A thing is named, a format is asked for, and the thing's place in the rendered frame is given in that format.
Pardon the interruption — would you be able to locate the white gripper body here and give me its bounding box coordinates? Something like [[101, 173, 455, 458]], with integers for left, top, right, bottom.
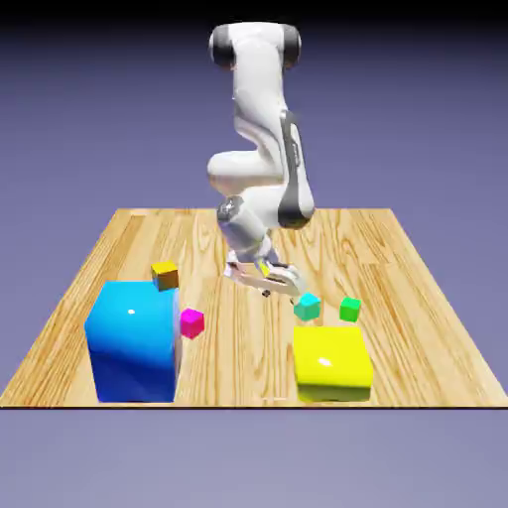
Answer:
[[222, 259, 309, 299]]

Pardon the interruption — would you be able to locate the small cyan cube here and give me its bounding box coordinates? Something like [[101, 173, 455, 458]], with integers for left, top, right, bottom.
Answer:
[[293, 292, 321, 322]]

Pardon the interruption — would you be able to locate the small green cube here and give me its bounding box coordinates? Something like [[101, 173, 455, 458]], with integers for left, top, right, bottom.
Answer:
[[339, 296, 362, 323]]

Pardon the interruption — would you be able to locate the small orange cube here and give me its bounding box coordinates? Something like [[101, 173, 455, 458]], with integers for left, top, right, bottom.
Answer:
[[150, 260, 180, 293]]

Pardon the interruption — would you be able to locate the small magenta cube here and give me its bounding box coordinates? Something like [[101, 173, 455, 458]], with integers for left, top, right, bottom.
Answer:
[[180, 308, 205, 340]]

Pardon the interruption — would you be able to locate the large blue box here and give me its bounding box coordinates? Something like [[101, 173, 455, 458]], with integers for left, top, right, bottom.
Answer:
[[83, 280, 183, 404]]

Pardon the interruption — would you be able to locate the large yellow box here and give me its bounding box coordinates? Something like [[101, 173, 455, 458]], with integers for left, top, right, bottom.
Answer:
[[292, 325, 375, 403]]

